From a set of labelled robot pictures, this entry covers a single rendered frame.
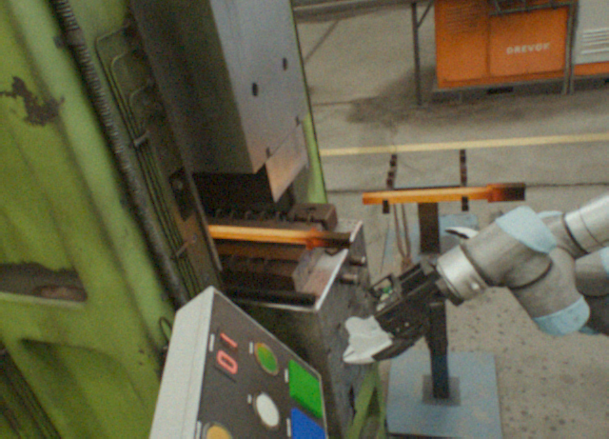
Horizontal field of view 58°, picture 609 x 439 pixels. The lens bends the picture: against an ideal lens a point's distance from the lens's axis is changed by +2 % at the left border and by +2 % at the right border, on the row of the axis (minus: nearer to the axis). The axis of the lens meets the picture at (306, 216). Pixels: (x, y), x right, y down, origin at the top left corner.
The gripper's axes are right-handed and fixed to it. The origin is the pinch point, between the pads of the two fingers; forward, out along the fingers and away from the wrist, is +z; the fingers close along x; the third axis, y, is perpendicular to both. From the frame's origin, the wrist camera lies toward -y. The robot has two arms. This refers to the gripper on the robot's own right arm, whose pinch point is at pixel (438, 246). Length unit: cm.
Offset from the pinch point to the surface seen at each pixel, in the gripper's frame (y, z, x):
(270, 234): -0.7, 40.6, -1.0
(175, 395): -18, 23, -62
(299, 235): -0.7, 33.1, -0.6
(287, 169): -20.6, 30.7, -3.7
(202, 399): -19, 18, -62
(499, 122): 99, 9, 300
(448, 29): 42, 51, 350
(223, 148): -32, 36, -17
